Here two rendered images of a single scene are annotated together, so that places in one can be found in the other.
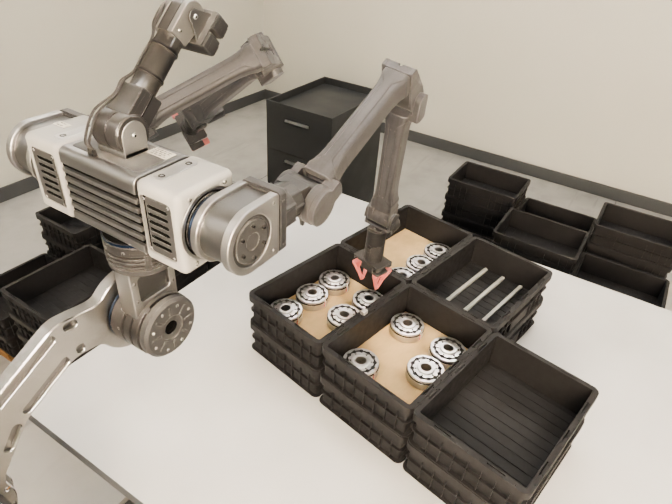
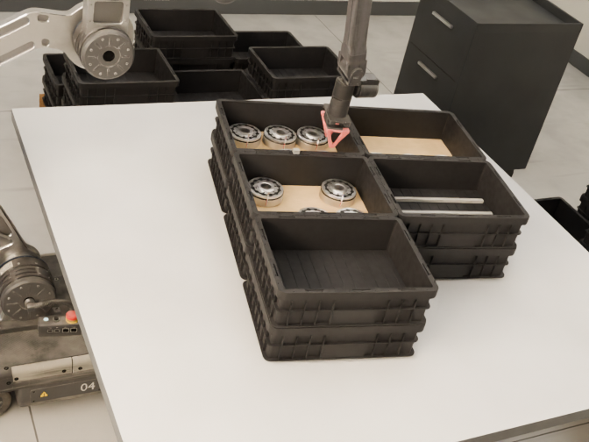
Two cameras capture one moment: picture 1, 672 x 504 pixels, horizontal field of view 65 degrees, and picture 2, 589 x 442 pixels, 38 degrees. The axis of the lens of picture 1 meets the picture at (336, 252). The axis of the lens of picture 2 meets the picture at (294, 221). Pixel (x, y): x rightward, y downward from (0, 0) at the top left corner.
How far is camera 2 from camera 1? 1.35 m
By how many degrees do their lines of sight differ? 23
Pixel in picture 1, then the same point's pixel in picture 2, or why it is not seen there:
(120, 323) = (76, 36)
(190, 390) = (133, 161)
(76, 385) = (58, 119)
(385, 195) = (348, 41)
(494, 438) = (321, 285)
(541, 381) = (409, 275)
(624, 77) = not seen: outside the picture
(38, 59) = not seen: outside the picture
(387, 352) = (301, 200)
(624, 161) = not seen: outside the picture
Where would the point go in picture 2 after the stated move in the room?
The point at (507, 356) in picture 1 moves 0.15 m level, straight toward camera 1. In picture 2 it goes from (397, 245) to (350, 254)
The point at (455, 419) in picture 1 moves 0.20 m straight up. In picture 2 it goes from (304, 260) to (320, 196)
